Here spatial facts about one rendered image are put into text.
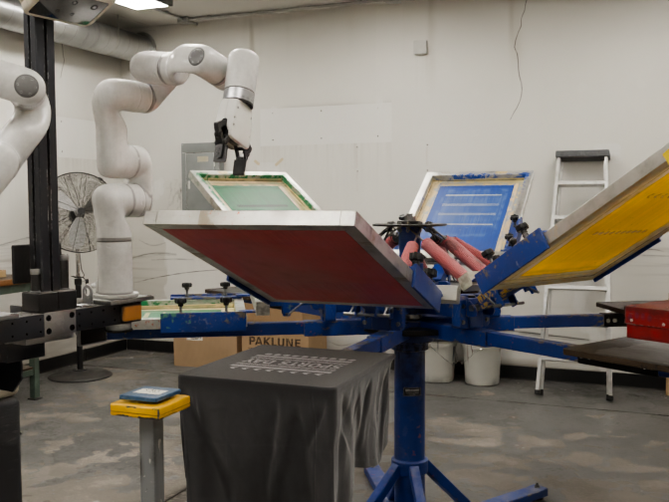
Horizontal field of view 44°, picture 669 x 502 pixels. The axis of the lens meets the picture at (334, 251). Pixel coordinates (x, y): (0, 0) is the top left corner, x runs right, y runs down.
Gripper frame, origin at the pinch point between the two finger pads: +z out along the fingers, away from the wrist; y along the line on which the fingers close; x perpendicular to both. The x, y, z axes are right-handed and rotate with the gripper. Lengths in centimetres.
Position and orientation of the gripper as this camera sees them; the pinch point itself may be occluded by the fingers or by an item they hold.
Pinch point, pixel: (229, 164)
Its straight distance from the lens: 196.8
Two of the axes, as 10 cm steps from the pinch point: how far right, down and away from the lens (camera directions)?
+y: -3.6, -2.4, -9.0
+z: -1.0, 9.7, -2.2
